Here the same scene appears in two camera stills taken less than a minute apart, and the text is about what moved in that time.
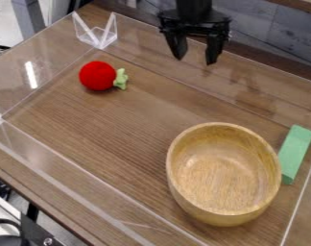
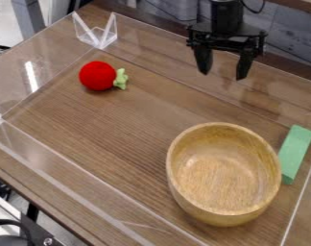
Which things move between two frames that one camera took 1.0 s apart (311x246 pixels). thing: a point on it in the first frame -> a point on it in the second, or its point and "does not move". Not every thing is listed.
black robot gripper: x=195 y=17 -> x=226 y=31
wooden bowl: x=223 y=173 does not move
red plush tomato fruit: x=99 y=76 does not move
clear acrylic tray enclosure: x=83 y=104 does not move
